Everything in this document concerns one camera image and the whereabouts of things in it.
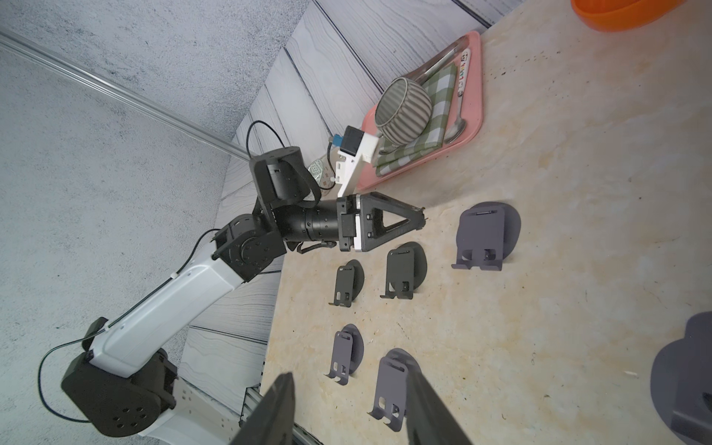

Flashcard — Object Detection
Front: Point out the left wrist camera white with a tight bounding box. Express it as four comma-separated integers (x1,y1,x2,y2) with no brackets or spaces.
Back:
334,126,380,198

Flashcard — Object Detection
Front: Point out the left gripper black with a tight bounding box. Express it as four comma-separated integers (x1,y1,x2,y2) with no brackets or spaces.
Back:
336,192,426,252

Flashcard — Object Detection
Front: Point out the dark phone stand back middle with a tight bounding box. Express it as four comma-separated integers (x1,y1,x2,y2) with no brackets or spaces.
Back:
380,242,428,300

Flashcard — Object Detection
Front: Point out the orange bowl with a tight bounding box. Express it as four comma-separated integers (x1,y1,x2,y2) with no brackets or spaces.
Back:
570,0,684,33

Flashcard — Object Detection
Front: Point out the dark phone stand back left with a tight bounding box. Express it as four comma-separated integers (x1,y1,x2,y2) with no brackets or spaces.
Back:
330,260,365,307

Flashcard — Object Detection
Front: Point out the metal spoon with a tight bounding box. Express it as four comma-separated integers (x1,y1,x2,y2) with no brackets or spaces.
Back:
444,48,472,145

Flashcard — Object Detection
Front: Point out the dark phone stand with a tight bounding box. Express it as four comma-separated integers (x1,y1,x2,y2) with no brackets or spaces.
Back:
380,242,428,300
330,260,365,307

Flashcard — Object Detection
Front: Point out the pink tray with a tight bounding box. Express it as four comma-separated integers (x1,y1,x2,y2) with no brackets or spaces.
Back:
357,31,484,190

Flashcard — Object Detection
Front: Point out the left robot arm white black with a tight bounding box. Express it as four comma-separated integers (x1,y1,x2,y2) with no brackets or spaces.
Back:
61,146,425,444

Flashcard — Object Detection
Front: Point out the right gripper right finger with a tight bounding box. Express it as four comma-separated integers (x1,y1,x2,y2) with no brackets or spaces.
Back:
406,367,472,445

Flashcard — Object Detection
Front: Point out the green checkered cloth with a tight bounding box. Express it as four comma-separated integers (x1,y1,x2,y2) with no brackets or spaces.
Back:
375,63,457,177

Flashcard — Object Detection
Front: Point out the striped ceramic cup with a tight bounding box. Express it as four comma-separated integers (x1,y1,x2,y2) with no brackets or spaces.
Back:
375,77,433,146

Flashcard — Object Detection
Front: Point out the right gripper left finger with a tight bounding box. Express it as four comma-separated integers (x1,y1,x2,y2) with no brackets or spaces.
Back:
231,372,295,445

